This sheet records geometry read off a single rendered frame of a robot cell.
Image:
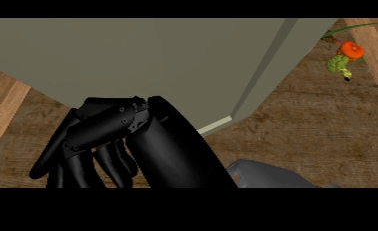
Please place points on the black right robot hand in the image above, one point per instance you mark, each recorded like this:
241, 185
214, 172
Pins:
171, 148

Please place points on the large grey cabinet door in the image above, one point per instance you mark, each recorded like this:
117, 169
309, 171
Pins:
148, 58

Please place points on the pale wooden cabinet panel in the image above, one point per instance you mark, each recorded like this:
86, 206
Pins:
10, 100

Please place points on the green broccoli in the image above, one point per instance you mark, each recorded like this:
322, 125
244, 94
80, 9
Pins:
337, 64

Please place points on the orange tomato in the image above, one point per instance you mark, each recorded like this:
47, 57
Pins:
351, 50

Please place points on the pale wooden board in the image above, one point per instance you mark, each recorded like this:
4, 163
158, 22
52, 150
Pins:
366, 45

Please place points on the thin green stalk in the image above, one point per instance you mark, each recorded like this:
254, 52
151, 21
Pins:
347, 28

